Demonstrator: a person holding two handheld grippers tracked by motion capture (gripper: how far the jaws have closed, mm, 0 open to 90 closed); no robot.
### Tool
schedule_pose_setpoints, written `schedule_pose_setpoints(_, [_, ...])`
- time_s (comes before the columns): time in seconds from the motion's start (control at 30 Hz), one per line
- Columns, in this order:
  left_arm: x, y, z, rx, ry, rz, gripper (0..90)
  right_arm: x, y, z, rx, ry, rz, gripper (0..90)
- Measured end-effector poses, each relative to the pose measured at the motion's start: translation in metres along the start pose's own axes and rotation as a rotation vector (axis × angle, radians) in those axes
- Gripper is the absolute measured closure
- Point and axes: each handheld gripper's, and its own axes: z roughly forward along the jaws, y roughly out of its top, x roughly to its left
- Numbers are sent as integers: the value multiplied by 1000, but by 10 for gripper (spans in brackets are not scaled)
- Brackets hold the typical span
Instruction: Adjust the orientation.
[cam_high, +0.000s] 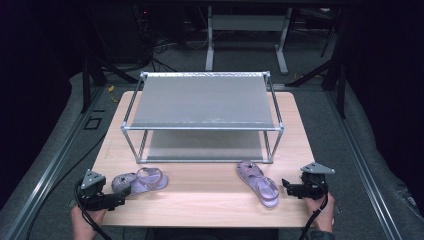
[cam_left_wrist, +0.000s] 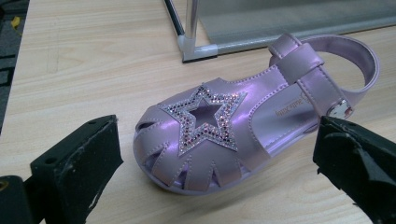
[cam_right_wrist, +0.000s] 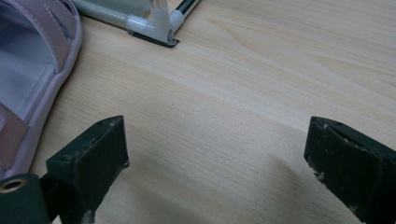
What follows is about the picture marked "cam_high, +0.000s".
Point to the aluminium floor rail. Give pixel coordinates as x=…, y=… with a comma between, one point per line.
x=50, y=173
x=363, y=160

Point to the person's left hand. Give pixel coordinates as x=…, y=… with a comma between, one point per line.
x=80, y=223

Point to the black metal stand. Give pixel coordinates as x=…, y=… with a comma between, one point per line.
x=340, y=83
x=90, y=83

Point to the purple sandal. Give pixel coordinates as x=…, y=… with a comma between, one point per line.
x=141, y=182
x=260, y=185

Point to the yellow plug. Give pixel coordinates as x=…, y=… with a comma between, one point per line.
x=111, y=89

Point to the white metal desk frame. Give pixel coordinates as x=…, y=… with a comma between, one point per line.
x=246, y=23

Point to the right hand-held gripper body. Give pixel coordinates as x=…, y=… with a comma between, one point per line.
x=315, y=186

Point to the grey metal shoe rack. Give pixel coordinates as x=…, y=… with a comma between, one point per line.
x=203, y=101

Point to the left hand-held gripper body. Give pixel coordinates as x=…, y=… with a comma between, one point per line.
x=94, y=181

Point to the black floor socket frame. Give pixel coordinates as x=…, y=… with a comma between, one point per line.
x=86, y=124

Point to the person's right hand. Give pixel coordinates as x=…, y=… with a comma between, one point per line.
x=325, y=216

